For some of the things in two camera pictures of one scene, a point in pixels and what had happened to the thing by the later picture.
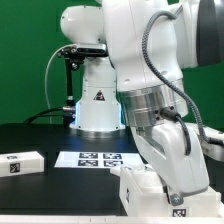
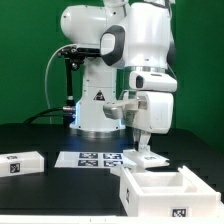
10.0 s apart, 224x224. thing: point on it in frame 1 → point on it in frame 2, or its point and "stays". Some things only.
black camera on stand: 75,54 stays
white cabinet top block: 21,163 stays
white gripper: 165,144 → 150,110
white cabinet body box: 142,194 stays
